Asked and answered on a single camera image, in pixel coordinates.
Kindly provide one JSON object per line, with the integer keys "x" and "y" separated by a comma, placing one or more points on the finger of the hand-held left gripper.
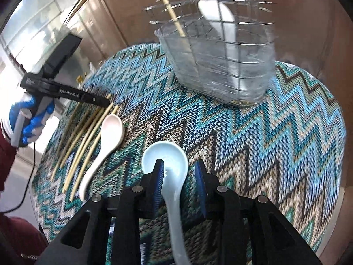
{"x": 82, "y": 96}

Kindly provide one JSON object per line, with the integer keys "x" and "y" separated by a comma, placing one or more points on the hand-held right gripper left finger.
{"x": 159, "y": 183}

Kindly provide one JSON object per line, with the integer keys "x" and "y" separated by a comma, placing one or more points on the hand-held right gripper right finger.
{"x": 200, "y": 189}

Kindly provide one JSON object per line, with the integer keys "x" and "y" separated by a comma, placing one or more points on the light blue ceramic spoon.
{"x": 172, "y": 154}

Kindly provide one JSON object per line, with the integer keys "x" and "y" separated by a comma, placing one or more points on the bamboo chopstick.
{"x": 89, "y": 146}
{"x": 62, "y": 149}
{"x": 92, "y": 154}
{"x": 82, "y": 131}
{"x": 82, "y": 149}
{"x": 168, "y": 8}

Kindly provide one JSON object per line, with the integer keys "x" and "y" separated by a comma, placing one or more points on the person's left forearm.
{"x": 5, "y": 157}

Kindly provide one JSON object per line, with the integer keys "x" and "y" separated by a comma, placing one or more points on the person's left hand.
{"x": 35, "y": 122}

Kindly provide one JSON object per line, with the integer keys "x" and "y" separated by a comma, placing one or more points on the white ceramic spoon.
{"x": 111, "y": 128}
{"x": 212, "y": 11}

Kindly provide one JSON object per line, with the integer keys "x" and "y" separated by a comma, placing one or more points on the zigzag patterned knit mat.
{"x": 248, "y": 143}

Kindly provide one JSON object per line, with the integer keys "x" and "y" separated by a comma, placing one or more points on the person's maroon jacket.
{"x": 22, "y": 234}

